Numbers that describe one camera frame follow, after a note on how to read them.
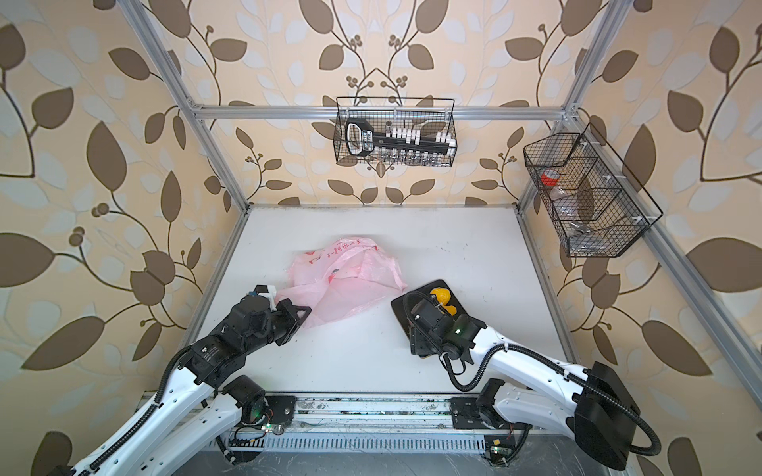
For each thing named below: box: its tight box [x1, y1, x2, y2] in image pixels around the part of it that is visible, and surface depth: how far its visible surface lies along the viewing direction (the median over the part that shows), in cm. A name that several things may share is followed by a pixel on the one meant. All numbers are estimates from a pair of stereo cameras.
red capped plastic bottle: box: [540, 168, 568, 201], surface depth 88 cm
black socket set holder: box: [345, 118, 457, 157], surface depth 84 cm
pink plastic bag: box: [275, 238, 408, 329], surface depth 92 cm
